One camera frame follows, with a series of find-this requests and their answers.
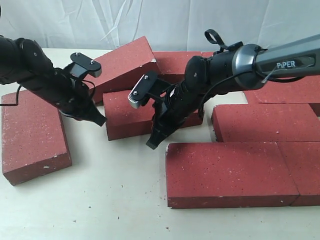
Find red brick front row right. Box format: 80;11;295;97
278;142;320;207

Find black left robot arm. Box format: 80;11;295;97
0;36;107;127

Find red brick back row left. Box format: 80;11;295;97
153;51;201;75

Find white backdrop cloth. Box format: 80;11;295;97
0;0;320;51

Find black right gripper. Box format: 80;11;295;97
146;84;200;150

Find red brick moved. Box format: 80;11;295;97
102;89;204;142

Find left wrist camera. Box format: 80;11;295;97
64;52;102;79

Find red brick tilted back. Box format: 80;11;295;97
85;36;160;103

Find red brick middle row right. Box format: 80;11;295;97
211;103;320;142

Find red brick back row right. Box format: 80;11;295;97
201;51;214;58

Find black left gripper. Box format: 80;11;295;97
56;74;107;127

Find red brick front row left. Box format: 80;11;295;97
165;142;300;209

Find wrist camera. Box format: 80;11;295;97
127;70;174;109
64;52;102;79

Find red brick third row right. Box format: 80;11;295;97
244;77;320;105

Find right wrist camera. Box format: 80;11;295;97
127;70;174;109

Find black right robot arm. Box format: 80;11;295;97
144;35;320;150

